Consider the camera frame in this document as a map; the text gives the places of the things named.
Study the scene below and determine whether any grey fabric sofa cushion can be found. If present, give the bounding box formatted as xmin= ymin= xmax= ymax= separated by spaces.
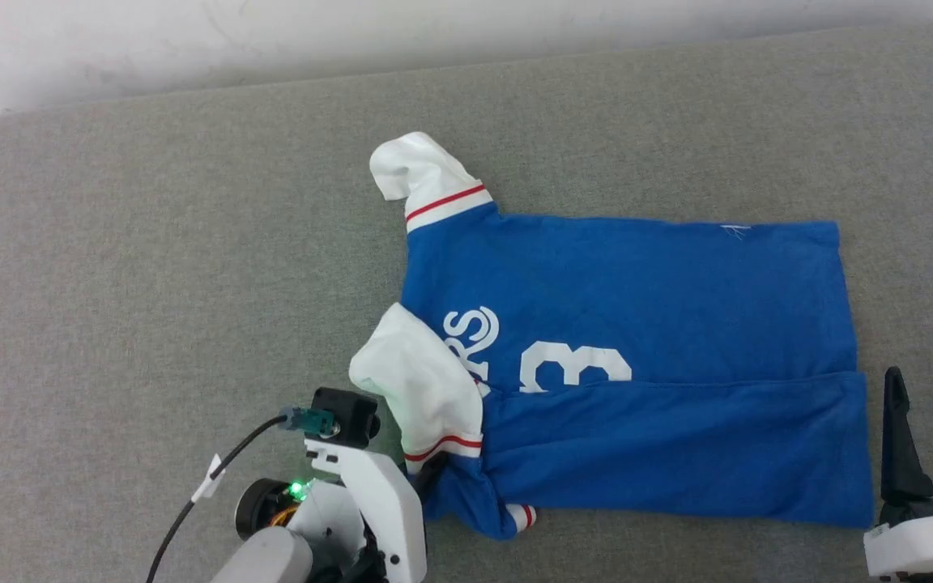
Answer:
xmin=0 ymin=20 xmax=933 ymax=583

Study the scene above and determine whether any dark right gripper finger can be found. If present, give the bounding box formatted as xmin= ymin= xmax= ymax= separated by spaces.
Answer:
xmin=880 ymin=367 xmax=933 ymax=504

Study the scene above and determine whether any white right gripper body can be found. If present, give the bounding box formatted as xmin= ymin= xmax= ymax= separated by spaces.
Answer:
xmin=864 ymin=496 xmax=933 ymax=579

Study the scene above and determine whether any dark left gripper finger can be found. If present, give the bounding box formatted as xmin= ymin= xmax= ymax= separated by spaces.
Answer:
xmin=412 ymin=453 xmax=450 ymax=498

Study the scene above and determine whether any blue white Lakers jersey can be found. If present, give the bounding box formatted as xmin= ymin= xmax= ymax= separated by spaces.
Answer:
xmin=348 ymin=130 xmax=875 ymax=542

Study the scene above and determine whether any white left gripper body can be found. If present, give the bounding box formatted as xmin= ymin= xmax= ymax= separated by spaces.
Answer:
xmin=303 ymin=437 xmax=428 ymax=583

